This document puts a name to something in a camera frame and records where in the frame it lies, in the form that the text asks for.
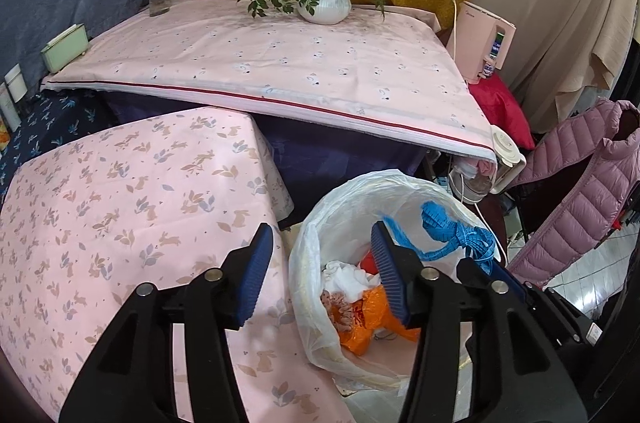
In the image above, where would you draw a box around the white power cable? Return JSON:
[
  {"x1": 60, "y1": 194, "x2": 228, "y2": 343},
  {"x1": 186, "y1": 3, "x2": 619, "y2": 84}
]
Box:
[{"x1": 472, "y1": 202, "x2": 508, "y2": 264}]

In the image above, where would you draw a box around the dark brown side table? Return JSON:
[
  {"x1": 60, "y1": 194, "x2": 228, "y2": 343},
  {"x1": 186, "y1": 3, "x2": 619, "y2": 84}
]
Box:
[{"x1": 480, "y1": 190, "x2": 528, "y2": 266}]

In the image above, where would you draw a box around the white tin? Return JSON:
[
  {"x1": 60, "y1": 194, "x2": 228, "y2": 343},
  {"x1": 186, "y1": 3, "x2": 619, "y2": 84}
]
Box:
[
  {"x1": 0, "y1": 83, "x2": 22, "y2": 131},
  {"x1": 4, "y1": 64, "x2": 28, "y2": 104}
]

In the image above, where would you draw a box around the pink electric kettle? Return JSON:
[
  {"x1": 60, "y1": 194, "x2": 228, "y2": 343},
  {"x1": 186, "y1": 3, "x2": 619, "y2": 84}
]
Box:
[{"x1": 445, "y1": 0, "x2": 517, "y2": 82}]

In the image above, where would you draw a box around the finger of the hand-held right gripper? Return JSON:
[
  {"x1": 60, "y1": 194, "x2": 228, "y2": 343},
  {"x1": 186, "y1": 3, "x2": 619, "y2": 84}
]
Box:
[{"x1": 456, "y1": 252, "x2": 526, "y2": 288}]

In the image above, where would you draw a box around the pink dotted tablecloth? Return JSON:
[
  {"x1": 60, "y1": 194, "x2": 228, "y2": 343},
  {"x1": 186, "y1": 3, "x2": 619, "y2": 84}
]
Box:
[{"x1": 40, "y1": 0, "x2": 498, "y2": 166}]

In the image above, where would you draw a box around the blue frilly hair band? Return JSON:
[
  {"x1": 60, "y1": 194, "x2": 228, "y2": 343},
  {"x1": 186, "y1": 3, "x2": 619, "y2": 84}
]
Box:
[{"x1": 382, "y1": 201, "x2": 498, "y2": 274}]

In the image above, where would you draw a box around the red cloth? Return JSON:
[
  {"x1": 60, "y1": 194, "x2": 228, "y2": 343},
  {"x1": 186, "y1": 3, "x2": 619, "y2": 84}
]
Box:
[{"x1": 467, "y1": 75, "x2": 536, "y2": 151}]

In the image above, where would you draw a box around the orange plastic bag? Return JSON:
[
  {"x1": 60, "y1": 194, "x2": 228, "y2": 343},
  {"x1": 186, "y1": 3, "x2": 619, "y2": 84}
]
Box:
[{"x1": 340, "y1": 285, "x2": 422, "y2": 356}]

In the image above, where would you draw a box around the navy floral cloth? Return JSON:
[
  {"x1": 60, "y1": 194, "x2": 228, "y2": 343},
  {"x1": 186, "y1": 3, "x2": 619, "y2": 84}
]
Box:
[{"x1": 0, "y1": 90, "x2": 118, "y2": 198}]

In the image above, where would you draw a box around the beige curtain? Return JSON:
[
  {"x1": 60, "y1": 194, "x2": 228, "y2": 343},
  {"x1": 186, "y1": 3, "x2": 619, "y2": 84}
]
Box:
[{"x1": 470, "y1": 0, "x2": 640, "y2": 134}]

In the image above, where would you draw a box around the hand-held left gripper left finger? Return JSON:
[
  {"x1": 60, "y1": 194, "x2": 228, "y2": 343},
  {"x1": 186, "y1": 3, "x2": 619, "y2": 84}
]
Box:
[{"x1": 57, "y1": 223, "x2": 275, "y2": 423}]

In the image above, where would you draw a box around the white cloth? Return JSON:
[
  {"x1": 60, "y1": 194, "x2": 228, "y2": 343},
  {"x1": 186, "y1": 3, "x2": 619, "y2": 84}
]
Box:
[{"x1": 322, "y1": 260, "x2": 381, "y2": 304}]

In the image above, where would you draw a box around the pink rabbit print tablecloth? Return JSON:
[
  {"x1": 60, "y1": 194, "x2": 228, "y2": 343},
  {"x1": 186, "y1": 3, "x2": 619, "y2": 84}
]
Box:
[{"x1": 0, "y1": 105, "x2": 361, "y2": 423}]

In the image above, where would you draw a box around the pink down jacket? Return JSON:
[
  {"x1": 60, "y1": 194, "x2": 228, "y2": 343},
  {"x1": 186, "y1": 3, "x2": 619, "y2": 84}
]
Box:
[{"x1": 507, "y1": 98, "x2": 640, "y2": 289}]

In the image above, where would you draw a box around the white plastic trash bag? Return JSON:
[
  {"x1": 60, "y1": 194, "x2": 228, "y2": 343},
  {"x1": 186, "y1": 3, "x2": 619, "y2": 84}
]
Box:
[{"x1": 289, "y1": 169, "x2": 508, "y2": 391}]

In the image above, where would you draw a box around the beige pink scrunchie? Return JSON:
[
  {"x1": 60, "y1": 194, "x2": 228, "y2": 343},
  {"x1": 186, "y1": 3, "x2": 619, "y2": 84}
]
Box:
[{"x1": 320, "y1": 289, "x2": 368, "y2": 319}]

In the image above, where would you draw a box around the dark purple cloth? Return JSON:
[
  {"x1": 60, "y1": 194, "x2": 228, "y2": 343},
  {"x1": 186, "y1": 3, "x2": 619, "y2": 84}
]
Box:
[{"x1": 102, "y1": 90, "x2": 426, "y2": 224}]

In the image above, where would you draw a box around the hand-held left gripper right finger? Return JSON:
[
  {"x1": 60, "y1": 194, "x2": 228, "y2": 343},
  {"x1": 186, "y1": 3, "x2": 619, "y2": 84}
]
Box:
[{"x1": 371, "y1": 220, "x2": 588, "y2": 423}]

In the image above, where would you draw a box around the pale green box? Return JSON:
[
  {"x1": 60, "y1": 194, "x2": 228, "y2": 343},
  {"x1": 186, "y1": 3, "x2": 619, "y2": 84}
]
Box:
[{"x1": 40, "y1": 23, "x2": 91, "y2": 74}]

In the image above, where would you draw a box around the glass kettle with white lid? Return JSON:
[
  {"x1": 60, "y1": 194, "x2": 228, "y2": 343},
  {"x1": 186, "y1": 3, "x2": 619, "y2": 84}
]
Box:
[{"x1": 447, "y1": 125, "x2": 527, "y2": 204}]

